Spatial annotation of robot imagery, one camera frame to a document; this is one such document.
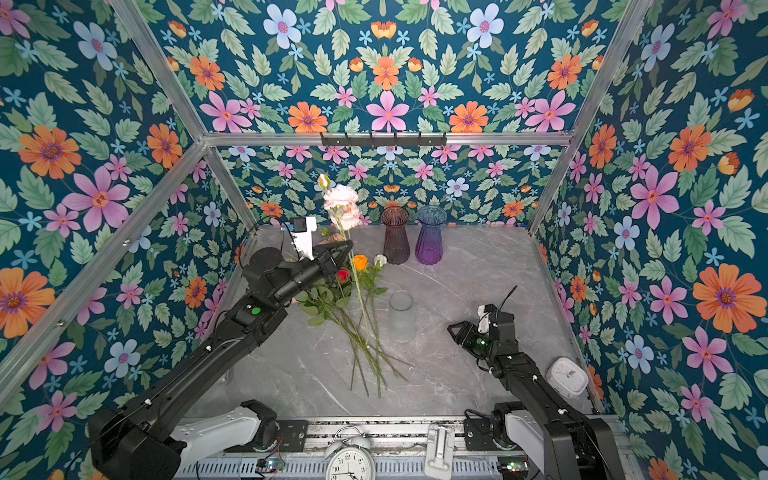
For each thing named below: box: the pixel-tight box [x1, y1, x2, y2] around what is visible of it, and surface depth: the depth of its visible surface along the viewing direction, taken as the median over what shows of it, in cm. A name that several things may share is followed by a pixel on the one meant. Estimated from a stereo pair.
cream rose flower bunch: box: [296, 284, 352, 328], surface depth 97 cm
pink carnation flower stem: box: [323, 184, 381, 398], surface depth 64 cm
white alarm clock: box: [325, 426, 376, 480], surface depth 69 cm
